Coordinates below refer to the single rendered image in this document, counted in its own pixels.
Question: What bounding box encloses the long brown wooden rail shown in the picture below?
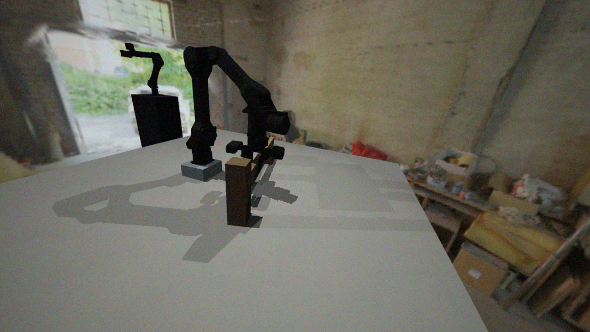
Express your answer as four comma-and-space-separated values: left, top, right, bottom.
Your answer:
251, 137, 274, 187

